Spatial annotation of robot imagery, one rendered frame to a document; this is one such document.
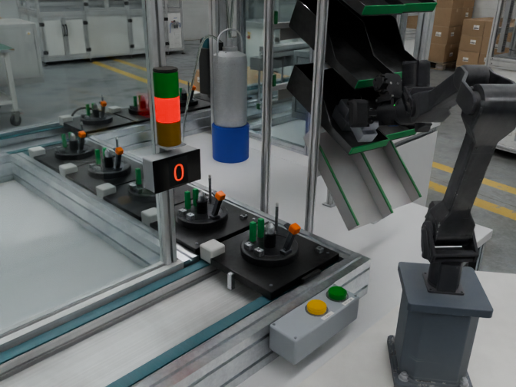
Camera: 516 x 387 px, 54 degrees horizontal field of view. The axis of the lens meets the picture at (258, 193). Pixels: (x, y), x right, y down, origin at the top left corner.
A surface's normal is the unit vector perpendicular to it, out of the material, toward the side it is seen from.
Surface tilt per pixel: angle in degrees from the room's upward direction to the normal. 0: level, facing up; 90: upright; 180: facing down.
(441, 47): 90
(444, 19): 90
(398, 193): 45
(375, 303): 0
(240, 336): 0
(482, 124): 116
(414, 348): 90
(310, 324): 0
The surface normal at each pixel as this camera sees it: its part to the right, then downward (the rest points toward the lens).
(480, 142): 0.05, 0.76
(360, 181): 0.42, -0.41
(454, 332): -0.13, 0.40
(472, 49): -0.79, 0.23
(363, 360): 0.01, -0.91
